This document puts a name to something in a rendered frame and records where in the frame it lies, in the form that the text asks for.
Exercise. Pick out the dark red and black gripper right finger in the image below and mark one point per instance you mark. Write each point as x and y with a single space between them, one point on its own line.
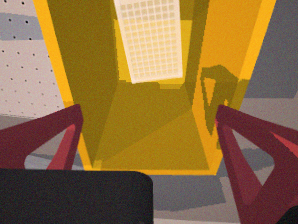
257 204

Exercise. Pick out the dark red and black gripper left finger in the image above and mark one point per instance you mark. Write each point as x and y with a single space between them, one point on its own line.
17 142

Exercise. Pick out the yellow open-top bin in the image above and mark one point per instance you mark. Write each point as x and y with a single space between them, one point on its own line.
164 127

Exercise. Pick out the translucent white well plate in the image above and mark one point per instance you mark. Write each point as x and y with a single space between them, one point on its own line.
148 58

